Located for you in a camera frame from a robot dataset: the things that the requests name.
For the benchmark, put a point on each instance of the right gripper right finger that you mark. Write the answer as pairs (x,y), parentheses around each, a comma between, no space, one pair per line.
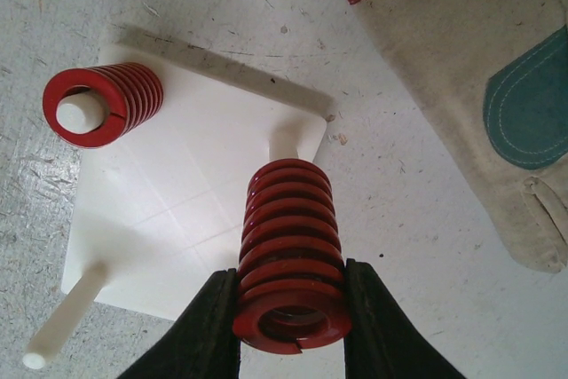
(383,342)

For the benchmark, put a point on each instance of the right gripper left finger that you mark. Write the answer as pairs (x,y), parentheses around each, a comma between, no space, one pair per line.
(201,342)

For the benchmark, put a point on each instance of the medium red spring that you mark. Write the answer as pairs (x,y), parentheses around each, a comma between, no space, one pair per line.
(291,274)

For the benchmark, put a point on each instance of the short red spring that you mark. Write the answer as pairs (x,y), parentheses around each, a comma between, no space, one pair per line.
(94,106)

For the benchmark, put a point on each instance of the beige work glove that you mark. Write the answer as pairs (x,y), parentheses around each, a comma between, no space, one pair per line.
(490,77)

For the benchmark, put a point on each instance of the white peg board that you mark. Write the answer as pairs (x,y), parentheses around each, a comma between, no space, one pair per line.
(157,209)

